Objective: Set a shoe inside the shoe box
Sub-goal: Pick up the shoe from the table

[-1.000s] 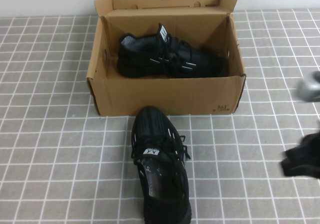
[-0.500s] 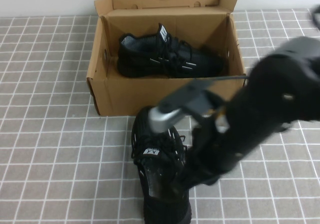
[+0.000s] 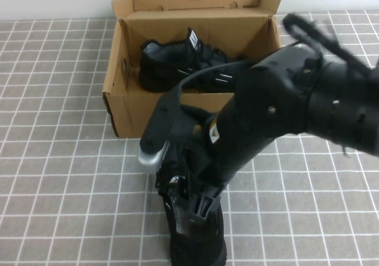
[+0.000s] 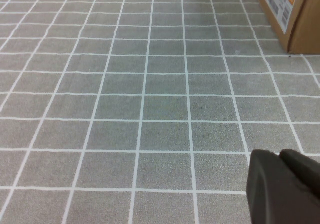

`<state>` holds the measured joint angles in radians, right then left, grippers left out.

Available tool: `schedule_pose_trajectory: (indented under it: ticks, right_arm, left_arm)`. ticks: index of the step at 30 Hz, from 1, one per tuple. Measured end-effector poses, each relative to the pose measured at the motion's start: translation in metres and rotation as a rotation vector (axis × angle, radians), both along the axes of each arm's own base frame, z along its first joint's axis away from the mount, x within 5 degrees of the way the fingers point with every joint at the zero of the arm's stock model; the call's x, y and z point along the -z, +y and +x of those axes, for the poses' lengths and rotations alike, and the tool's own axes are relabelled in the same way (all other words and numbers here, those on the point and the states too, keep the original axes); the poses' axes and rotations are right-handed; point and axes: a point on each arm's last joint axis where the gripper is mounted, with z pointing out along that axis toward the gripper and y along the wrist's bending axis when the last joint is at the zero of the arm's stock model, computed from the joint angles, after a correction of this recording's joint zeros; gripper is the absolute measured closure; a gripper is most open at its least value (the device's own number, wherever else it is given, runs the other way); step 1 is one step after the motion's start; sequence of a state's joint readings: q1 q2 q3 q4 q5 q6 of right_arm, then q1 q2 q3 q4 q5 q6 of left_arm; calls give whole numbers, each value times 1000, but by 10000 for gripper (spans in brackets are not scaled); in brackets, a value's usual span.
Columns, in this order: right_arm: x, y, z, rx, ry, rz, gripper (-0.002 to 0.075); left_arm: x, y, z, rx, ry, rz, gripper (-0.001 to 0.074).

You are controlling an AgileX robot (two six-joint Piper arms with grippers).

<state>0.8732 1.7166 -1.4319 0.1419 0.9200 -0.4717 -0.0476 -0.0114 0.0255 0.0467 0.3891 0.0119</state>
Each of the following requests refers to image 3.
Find brown cardboard shoe box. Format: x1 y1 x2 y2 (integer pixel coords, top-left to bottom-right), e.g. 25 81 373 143
102 0 284 139

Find black knit sneaker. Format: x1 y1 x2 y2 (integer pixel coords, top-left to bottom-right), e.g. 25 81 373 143
154 143 229 266
138 27 246 94

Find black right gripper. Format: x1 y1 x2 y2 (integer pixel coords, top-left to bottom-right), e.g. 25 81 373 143
171 105 226 224

